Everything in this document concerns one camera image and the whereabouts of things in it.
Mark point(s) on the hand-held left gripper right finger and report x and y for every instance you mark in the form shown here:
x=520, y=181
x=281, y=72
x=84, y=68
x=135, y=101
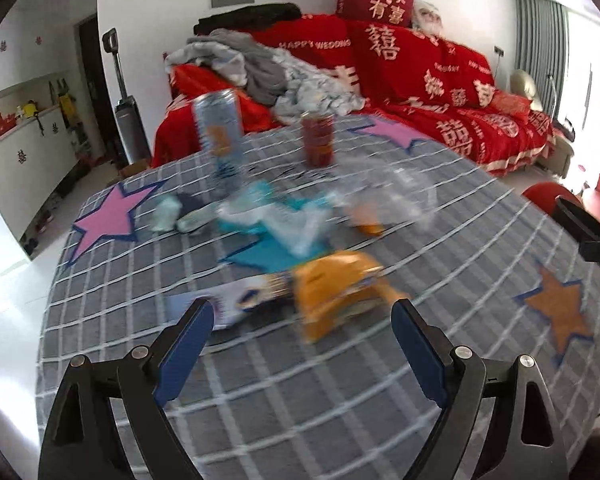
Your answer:
x=420, y=350

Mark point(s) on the white and blue snack packet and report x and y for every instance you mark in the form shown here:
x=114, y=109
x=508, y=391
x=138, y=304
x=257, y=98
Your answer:
x=240, y=300

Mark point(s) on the white cartoon cushion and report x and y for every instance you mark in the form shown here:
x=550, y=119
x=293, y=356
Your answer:
x=427, y=17

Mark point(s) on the white cabinet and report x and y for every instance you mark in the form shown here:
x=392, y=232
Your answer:
x=25, y=170

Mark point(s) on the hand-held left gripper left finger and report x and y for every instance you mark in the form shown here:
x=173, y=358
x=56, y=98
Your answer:
x=185, y=350

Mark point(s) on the dark door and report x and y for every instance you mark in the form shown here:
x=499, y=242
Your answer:
x=95, y=90

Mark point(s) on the black cloth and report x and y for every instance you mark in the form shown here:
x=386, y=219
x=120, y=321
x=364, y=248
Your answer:
x=250, y=17

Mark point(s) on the beige armchair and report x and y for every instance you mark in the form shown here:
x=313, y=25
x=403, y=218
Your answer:
x=522, y=85

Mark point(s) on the teal wrapper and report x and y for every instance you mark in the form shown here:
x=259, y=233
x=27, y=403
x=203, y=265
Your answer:
x=270, y=255

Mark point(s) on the floor lamp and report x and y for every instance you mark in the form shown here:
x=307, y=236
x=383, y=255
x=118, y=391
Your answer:
x=552, y=100

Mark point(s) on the grey wall panel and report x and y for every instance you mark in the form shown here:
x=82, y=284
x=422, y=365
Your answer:
x=232, y=0

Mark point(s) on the clear plastic bottle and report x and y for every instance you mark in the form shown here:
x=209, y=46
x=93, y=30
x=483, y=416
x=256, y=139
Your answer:
x=400, y=195

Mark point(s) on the pale green wrapper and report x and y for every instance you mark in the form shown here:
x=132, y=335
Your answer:
x=164, y=212

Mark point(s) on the red covered sofa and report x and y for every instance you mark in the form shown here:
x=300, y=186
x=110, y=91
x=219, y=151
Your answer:
x=420, y=60

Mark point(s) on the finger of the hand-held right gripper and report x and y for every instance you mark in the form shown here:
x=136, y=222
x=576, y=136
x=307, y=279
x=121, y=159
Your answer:
x=587, y=227

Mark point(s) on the grey curtain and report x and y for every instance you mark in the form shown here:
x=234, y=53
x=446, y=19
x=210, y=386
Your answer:
x=540, y=50

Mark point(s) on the red drink can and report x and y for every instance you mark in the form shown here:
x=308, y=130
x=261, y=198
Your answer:
x=317, y=140

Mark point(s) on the tall silver drink can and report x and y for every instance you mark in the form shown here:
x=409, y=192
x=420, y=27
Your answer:
x=220, y=140

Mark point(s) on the pale blue patterned blanket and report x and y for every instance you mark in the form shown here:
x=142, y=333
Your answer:
x=320, y=95

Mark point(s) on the yellow toy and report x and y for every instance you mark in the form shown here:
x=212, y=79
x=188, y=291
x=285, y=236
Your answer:
x=29, y=109

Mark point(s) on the small red embroidered cushion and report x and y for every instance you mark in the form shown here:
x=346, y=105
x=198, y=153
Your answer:
x=511, y=104

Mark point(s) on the orange snack packet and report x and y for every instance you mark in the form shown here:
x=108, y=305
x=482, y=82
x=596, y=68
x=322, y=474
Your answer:
x=330, y=290

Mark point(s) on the grey checked star tablecloth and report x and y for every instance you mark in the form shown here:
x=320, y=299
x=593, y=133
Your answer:
x=280, y=410

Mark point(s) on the upright vacuum cleaner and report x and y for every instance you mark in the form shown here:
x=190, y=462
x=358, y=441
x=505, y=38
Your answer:
x=130, y=130

